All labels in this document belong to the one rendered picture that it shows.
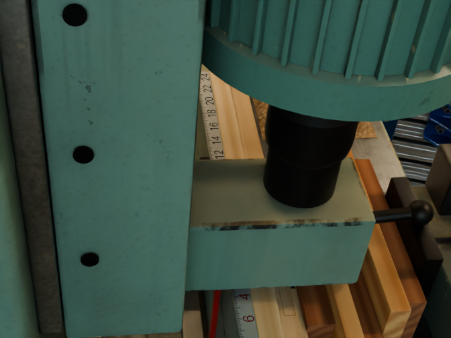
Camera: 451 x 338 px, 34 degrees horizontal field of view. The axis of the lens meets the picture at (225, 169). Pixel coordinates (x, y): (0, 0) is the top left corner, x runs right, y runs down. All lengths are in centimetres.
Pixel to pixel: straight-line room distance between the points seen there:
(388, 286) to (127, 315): 19
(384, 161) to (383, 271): 23
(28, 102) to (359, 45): 16
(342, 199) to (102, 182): 19
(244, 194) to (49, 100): 19
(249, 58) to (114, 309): 20
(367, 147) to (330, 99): 43
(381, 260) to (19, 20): 34
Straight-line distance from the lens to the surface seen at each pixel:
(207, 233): 50
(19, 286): 42
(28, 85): 37
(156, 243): 45
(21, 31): 35
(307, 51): 37
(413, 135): 136
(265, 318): 56
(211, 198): 52
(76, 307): 50
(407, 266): 59
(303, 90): 37
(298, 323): 57
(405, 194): 61
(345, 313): 57
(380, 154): 79
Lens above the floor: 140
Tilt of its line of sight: 42 degrees down
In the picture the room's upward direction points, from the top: 6 degrees clockwise
